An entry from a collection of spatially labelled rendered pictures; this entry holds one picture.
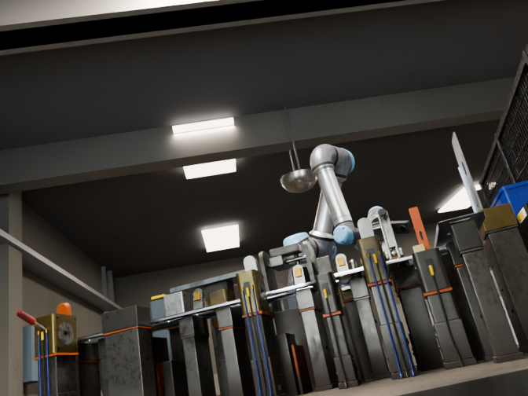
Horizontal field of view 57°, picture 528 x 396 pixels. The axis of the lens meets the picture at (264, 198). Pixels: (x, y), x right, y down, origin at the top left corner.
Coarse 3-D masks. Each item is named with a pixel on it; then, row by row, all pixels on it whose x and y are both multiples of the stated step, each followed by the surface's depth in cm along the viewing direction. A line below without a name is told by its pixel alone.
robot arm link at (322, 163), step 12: (324, 144) 214; (312, 156) 210; (324, 156) 207; (312, 168) 208; (324, 168) 205; (324, 180) 203; (336, 180) 204; (324, 192) 202; (336, 192) 200; (336, 204) 198; (336, 216) 196; (348, 216) 196; (336, 228) 193; (348, 228) 192; (336, 240) 193; (348, 240) 191
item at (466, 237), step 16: (464, 224) 104; (464, 240) 103; (480, 240) 102; (464, 256) 102; (480, 256) 102; (480, 272) 101; (480, 288) 100; (496, 288) 99; (480, 304) 99; (496, 304) 98; (496, 320) 97; (496, 336) 96; (512, 336) 96; (496, 352) 96; (512, 352) 95
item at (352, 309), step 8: (336, 272) 165; (344, 296) 162; (352, 296) 161; (352, 304) 161; (352, 312) 160; (352, 320) 160; (352, 328) 159; (360, 328) 158; (360, 336) 157; (360, 344) 157; (360, 352) 156; (360, 360) 155; (368, 360) 154; (368, 368) 153; (368, 376) 152
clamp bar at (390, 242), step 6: (384, 210) 163; (378, 216) 166; (384, 216) 165; (384, 222) 165; (384, 228) 165; (390, 228) 163; (384, 234) 163; (390, 234) 163; (390, 240) 162; (390, 246) 161; (396, 246) 160; (390, 258) 158
